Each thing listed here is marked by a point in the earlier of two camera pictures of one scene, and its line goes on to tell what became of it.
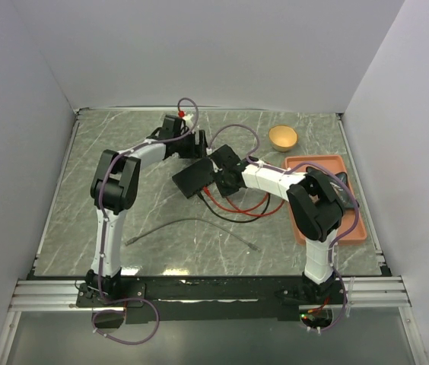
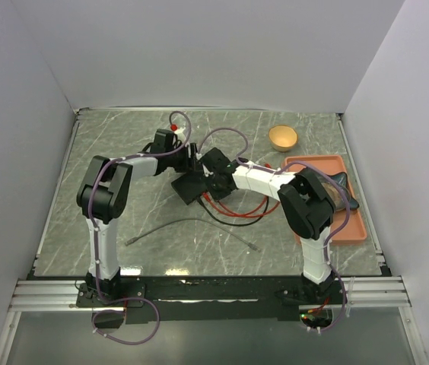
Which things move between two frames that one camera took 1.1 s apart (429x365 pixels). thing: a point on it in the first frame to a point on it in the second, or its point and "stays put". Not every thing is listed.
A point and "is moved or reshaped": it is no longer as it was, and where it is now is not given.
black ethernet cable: [237, 220] is moved or reshaped
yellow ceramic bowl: [282, 137] stays put
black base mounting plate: [212, 299] stays put
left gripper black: [197, 151] to [187, 167]
